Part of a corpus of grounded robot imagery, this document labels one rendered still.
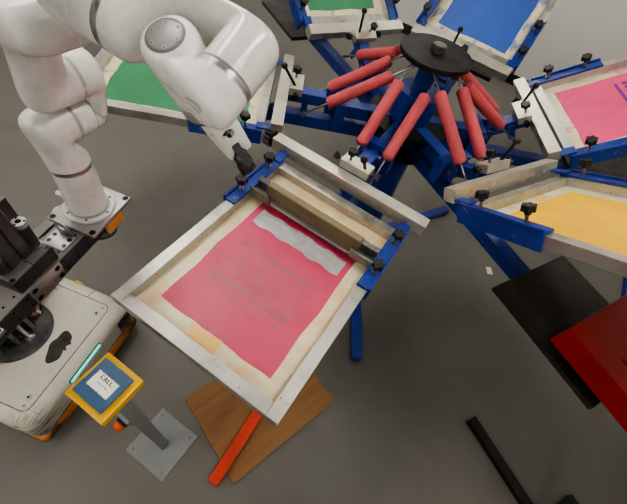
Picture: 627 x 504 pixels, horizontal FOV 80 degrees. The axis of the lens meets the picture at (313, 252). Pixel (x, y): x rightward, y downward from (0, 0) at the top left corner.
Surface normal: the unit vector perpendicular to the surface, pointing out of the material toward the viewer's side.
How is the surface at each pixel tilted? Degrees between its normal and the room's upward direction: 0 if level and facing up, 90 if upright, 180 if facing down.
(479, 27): 32
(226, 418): 0
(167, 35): 26
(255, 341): 0
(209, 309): 0
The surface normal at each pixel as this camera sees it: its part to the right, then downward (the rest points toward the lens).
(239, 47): 0.25, 0.01
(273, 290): 0.17, -0.57
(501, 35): -0.14, -0.15
